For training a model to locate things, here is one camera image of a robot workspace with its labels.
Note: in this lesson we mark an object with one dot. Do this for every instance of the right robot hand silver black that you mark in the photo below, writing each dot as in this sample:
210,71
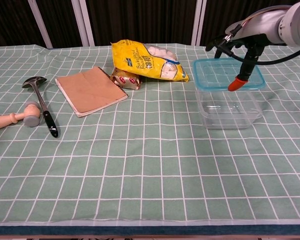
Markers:
262,25

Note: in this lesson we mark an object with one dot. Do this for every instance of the blue transparent container lid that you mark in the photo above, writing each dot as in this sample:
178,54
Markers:
215,72

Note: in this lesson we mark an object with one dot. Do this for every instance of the clear plastic container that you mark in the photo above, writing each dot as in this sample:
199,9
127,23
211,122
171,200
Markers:
227,112

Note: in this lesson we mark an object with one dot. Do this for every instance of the black pleated curtain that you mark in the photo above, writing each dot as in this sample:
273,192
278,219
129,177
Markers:
145,20

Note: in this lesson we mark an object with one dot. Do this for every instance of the yellow marshmallow bag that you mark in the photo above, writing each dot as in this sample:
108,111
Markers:
137,60

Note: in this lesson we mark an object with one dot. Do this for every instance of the gold foil snack packet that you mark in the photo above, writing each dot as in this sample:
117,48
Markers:
126,80

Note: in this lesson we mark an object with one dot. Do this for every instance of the brown spiral notebook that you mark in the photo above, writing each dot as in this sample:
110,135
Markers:
90,92

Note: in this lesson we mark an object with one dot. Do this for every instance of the green checked tablecloth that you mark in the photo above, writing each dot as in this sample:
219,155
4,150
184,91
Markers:
115,162

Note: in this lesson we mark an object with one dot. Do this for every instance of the wooden mallet with grey head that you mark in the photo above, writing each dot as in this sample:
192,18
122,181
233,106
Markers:
31,115

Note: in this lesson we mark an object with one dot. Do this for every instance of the wide white frame post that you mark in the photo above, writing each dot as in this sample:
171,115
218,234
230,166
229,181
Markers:
86,22
198,22

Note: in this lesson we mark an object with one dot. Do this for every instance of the slim white frame post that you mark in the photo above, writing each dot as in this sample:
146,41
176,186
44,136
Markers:
40,25

